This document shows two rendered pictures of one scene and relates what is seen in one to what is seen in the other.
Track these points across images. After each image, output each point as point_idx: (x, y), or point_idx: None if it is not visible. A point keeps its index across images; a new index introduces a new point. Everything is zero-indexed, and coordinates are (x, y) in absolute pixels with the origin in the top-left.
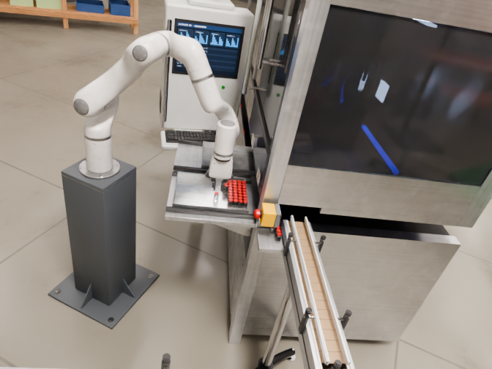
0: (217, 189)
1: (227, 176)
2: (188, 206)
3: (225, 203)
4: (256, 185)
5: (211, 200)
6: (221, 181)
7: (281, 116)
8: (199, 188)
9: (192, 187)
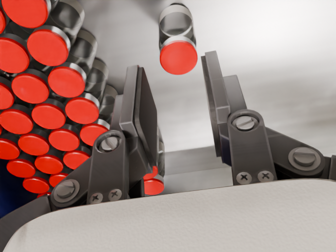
0: (183, 120)
1: (47, 251)
2: None
3: (103, 18)
4: (18, 195)
5: (206, 7)
6: (177, 173)
7: None
8: (291, 100)
9: (331, 100)
